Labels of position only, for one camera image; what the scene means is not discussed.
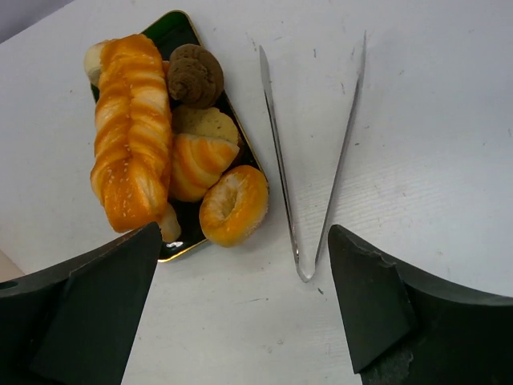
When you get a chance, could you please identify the small pale croissant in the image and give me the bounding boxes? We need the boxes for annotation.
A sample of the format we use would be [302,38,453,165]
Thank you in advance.
[159,203,181,243]

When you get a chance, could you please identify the brown chocolate swirl bread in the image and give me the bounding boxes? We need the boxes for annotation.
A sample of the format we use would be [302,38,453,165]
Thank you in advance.
[168,43,224,109]

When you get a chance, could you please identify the pale round bun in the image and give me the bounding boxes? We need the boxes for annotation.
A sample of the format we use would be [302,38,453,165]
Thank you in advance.
[83,40,110,87]

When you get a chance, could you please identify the large orange striped croissant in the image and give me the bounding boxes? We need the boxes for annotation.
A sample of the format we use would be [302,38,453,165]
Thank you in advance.
[169,133,240,202]

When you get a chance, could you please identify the dark green gold-rimmed tray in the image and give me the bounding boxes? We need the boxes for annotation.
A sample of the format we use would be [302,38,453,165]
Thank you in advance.
[90,10,270,264]

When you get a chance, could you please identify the metal serving tongs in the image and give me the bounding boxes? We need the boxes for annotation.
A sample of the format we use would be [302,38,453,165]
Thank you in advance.
[258,30,367,283]

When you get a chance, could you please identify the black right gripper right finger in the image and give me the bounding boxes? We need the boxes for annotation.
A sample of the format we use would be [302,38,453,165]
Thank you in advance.
[328,225,512,384]

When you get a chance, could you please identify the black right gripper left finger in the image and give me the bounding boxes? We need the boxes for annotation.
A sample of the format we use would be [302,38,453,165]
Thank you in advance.
[1,222,162,384]

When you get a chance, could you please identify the tan sliced bread piece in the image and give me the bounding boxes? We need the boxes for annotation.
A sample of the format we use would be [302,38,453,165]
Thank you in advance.
[172,105,242,145]

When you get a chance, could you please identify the sugared orange donut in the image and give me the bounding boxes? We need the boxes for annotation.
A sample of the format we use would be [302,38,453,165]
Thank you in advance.
[199,165,269,248]

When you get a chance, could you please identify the long twisted orange bread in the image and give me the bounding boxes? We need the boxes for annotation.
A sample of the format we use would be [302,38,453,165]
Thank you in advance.
[90,34,172,233]

